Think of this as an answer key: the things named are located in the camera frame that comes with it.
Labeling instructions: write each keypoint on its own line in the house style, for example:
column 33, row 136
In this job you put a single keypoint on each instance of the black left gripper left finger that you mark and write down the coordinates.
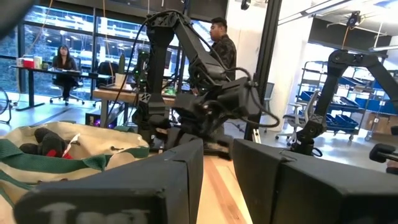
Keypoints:
column 124, row 186

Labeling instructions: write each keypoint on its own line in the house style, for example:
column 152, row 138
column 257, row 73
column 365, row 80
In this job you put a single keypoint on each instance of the person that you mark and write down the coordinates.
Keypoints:
column 225, row 49
column 64, row 67

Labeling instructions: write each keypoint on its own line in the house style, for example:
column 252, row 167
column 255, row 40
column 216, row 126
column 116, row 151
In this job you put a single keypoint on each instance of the black office desk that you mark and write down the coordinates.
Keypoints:
column 46, row 71

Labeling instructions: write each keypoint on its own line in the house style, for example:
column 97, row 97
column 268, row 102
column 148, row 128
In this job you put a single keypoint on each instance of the black background robot arm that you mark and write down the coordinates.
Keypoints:
column 335, row 81

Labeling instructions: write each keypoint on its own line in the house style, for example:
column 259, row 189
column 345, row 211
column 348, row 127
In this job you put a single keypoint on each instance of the wooden background table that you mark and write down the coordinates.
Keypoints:
column 124, row 96

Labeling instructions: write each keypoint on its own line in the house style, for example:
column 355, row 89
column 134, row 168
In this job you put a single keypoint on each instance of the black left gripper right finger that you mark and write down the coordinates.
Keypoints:
column 311, row 193

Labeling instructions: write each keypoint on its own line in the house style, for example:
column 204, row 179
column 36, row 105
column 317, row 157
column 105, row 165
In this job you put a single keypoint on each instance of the bicycle wheel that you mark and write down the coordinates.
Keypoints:
column 3, row 102

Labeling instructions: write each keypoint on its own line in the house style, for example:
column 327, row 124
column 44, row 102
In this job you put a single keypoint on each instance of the white cup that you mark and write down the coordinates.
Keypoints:
column 37, row 62

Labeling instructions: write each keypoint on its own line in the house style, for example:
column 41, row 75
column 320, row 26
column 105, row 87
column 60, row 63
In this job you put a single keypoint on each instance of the red container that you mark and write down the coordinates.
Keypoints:
column 28, row 63

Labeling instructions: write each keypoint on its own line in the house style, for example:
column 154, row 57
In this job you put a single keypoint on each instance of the black vertical post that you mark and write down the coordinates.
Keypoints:
column 264, row 62

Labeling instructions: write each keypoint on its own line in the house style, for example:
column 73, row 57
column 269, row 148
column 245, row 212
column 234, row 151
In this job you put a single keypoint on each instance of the green bottle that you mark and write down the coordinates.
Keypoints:
column 121, row 63

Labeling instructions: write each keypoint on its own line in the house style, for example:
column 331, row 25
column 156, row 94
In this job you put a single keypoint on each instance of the white office chair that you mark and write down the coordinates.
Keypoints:
column 295, row 119

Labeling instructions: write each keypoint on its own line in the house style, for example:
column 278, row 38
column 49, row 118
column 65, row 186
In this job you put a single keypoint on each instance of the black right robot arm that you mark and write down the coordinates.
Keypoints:
column 161, row 62

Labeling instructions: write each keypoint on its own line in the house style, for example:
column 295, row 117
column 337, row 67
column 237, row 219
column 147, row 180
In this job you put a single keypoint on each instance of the black office chair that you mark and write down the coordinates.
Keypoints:
column 105, row 70

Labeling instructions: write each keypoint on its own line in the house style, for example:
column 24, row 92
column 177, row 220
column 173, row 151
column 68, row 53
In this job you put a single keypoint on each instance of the red black gardening glove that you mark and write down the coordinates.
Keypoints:
column 49, row 144

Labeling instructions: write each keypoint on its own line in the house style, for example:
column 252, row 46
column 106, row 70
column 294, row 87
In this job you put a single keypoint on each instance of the cart with blue bins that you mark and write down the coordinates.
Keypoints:
column 345, row 121

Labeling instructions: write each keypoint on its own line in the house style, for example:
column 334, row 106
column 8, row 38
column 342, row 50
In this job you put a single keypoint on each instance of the cardboard box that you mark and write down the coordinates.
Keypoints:
column 384, row 124

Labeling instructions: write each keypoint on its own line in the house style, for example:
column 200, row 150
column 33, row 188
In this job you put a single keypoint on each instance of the beige green gardening bag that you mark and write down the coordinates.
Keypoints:
column 93, row 140

